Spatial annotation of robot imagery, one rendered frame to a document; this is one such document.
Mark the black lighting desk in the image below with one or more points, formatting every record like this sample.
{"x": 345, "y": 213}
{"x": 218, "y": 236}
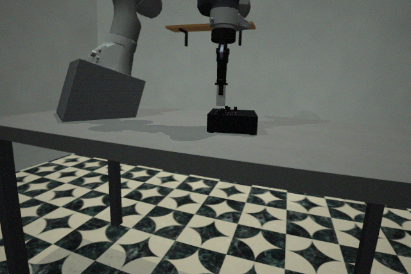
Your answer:
{"x": 232, "y": 121}

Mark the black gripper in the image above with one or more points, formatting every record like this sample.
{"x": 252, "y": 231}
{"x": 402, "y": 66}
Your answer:
{"x": 224, "y": 36}

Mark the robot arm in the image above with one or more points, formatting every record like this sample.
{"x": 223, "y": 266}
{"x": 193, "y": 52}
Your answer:
{"x": 117, "y": 51}

